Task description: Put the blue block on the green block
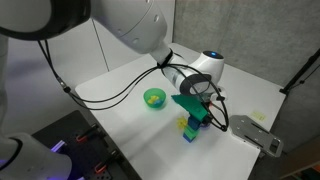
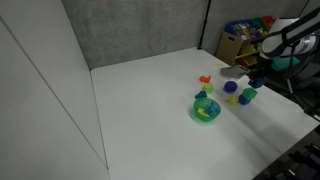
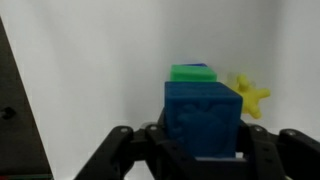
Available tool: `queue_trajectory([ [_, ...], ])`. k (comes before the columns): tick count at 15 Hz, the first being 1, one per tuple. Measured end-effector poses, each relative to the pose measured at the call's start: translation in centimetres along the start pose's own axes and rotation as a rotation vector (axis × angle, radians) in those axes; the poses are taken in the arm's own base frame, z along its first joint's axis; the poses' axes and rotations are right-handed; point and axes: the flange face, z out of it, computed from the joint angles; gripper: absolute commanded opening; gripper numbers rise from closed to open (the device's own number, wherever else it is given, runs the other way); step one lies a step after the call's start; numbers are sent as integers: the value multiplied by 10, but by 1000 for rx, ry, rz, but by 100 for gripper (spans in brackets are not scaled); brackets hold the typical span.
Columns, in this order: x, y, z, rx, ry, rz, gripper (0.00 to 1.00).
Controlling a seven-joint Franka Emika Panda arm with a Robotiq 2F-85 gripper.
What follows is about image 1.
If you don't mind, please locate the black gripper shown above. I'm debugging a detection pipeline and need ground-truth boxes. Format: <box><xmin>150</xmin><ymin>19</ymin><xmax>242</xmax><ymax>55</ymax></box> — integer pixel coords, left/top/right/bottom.
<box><xmin>196</xmin><ymin>87</ymin><xmax>227</xmax><ymax>129</ymax></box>

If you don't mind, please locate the green cube block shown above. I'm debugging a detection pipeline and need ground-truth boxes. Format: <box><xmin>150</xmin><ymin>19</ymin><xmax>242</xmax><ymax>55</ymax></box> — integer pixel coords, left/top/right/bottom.
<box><xmin>184</xmin><ymin>125</ymin><xmax>200</xmax><ymax>140</ymax></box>

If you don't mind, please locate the yellow star block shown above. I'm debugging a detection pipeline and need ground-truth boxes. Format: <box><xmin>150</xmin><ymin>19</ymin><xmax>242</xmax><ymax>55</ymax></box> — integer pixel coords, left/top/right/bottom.
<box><xmin>176</xmin><ymin>116</ymin><xmax>190</xmax><ymax>130</ymax></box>

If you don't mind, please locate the blue flat block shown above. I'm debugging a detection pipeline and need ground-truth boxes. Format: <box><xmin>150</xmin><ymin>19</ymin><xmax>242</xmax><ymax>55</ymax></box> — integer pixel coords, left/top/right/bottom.
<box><xmin>182</xmin><ymin>133</ymin><xmax>196</xmax><ymax>144</ymax></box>

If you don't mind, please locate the grey metal mounting plate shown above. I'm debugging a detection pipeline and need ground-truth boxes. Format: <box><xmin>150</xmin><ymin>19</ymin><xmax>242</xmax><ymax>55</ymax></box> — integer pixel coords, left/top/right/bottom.
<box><xmin>227</xmin><ymin>114</ymin><xmax>285</xmax><ymax>159</ymax></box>

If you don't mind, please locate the yellow-green sticker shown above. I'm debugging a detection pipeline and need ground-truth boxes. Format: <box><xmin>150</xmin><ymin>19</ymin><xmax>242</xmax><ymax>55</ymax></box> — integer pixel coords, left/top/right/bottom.
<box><xmin>251</xmin><ymin>110</ymin><xmax>267</xmax><ymax>122</ymax></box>

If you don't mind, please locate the yellow toy piece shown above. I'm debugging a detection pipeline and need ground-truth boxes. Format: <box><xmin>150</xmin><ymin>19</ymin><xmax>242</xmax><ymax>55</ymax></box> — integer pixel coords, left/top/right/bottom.
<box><xmin>148</xmin><ymin>95</ymin><xmax>160</xmax><ymax>105</ymax></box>

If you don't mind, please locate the green plastic bowl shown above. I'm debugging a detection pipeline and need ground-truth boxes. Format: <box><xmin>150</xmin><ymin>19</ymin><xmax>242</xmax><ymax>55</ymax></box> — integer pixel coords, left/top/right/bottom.
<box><xmin>143</xmin><ymin>87</ymin><xmax>167</xmax><ymax>110</ymax></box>

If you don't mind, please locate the wooden toy shelf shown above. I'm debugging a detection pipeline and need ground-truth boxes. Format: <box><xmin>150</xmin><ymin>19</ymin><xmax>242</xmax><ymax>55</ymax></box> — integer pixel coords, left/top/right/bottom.
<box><xmin>278</xmin><ymin>143</ymin><xmax>320</xmax><ymax>180</ymax></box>

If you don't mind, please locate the black stand pole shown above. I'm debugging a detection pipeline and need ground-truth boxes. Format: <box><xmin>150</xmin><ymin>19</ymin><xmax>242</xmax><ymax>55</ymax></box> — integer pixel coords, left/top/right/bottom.
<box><xmin>279</xmin><ymin>48</ymin><xmax>320</xmax><ymax>96</ymax></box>

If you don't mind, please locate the black red clamp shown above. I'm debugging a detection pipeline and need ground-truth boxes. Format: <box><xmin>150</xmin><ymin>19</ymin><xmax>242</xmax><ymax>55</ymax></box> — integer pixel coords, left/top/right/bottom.
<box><xmin>94</xmin><ymin>149</ymin><xmax>121</xmax><ymax>174</ymax></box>
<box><xmin>75</xmin><ymin>123</ymin><xmax>101</xmax><ymax>144</ymax></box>

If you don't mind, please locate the black perforated base board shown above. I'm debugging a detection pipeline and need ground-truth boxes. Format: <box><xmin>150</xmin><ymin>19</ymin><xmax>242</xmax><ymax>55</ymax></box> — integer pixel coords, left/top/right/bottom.
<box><xmin>31</xmin><ymin>110</ymin><xmax>143</xmax><ymax>180</ymax></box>

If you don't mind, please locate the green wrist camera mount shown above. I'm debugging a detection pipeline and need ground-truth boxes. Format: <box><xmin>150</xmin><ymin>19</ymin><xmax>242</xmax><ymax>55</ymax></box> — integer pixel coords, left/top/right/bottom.
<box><xmin>170</xmin><ymin>94</ymin><xmax>208</xmax><ymax>122</ymax></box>

